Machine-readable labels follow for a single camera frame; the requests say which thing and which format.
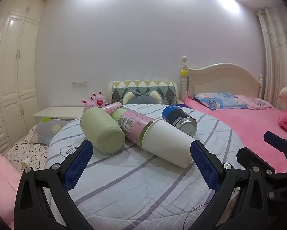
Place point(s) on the triangle patterned cushion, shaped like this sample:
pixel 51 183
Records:
pixel 167 91

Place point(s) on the grey sun print pillow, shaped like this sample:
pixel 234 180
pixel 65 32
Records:
pixel 50 129

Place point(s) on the white wall socket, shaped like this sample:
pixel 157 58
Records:
pixel 79 83

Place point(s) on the pink fleece blanket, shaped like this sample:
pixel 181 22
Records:
pixel 2 179

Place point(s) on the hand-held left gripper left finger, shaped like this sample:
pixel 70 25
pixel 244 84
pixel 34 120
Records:
pixel 77 165

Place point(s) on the small white tube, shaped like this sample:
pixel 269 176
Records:
pixel 26 163

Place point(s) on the blue metal can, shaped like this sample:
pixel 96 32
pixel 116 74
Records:
pixel 179 119

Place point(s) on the pale green cup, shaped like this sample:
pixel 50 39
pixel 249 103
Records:
pixel 102 131

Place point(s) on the pink labelled green bottle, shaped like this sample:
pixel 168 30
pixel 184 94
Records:
pixel 133 125

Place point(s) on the pink bunny plush toy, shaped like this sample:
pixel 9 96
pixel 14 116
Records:
pixel 94 100

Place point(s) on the cream curtain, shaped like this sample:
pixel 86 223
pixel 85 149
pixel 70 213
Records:
pixel 277 64

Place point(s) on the grey cat ear pillow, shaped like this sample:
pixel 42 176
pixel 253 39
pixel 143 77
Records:
pixel 141 98

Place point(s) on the white paper cup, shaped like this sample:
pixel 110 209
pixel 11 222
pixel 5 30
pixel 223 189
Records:
pixel 168 142

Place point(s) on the heart print sheet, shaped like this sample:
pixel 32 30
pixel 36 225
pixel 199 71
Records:
pixel 26 148

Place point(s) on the blue cartoon pillow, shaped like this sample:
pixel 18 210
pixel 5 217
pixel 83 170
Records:
pixel 212 100

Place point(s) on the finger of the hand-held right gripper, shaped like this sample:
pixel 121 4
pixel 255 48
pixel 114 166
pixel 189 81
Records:
pixel 253 157
pixel 275 139

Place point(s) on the cream wooden bed headboard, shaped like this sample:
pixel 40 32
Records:
pixel 222 79

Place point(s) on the cream wardrobe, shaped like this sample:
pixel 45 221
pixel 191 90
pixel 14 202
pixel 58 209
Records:
pixel 11 76

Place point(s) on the pink cartoon pillow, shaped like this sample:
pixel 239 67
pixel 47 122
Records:
pixel 256 101

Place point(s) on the yellow star sticker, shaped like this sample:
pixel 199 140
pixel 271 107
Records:
pixel 184 72

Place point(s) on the pink cup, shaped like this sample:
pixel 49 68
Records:
pixel 112 107

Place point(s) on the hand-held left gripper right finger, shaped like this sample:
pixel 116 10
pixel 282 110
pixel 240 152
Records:
pixel 205 166

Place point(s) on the pink bed sheet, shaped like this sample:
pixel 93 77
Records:
pixel 241 129

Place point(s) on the white nightstand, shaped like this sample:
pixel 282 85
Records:
pixel 59 112

